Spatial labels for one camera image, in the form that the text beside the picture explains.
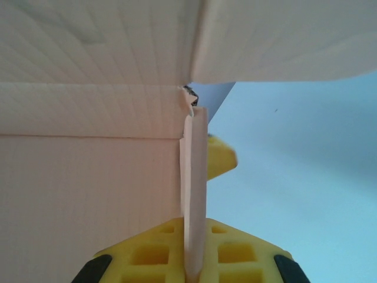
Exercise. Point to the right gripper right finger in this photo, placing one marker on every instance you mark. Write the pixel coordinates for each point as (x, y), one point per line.
(235, 259)

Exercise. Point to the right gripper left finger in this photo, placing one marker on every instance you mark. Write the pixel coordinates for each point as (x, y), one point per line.
(147, 259)

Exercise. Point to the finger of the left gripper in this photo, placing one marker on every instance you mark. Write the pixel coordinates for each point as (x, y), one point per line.
(221, 159)

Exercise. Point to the pink cardboard paper box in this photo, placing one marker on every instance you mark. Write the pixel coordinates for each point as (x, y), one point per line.
(88, 177)

